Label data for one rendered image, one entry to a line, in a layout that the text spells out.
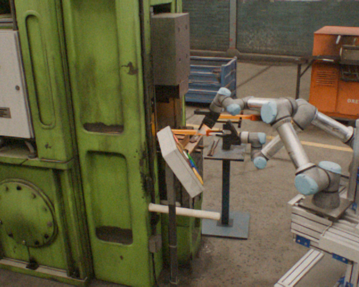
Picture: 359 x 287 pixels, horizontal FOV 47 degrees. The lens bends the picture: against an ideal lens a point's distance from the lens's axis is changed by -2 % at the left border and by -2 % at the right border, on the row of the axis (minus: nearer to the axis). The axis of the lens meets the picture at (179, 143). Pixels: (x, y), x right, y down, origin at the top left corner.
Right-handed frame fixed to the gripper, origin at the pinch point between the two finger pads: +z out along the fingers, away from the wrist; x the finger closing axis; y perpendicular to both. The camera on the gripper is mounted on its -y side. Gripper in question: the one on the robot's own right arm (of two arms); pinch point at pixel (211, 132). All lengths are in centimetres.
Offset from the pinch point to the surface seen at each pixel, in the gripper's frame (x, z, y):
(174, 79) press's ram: -17.2, 17.8, -39.0
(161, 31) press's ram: -17, 24, -67
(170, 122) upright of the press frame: 22.7, 36.1, 3.0
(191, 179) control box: -70, -6, -1
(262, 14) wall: 785, 55, -7
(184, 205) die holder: -16, 16, 48
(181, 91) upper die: -8.3, 16.4, -29.0
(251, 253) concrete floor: 14, -26, 102
